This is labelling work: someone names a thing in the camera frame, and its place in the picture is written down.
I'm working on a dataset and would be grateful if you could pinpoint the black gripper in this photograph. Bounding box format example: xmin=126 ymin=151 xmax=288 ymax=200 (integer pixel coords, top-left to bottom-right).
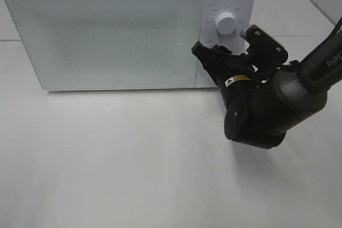
xmin=191 ymin=41 xmax=270 ymax=97

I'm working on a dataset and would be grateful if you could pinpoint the white microwave door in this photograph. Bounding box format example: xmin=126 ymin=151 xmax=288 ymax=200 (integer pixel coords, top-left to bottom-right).
xmin=5 ymin=0 xmax=201 ymax=91

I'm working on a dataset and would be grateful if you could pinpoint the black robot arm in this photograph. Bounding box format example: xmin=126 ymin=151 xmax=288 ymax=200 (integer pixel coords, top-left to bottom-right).
xmin=191 ymin=22 xmax=341 ymax=149

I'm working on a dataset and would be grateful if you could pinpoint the upper white power knob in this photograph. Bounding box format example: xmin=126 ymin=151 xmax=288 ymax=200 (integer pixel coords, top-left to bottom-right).
xmin=214 ymin=11 xmax=237 ymax=35

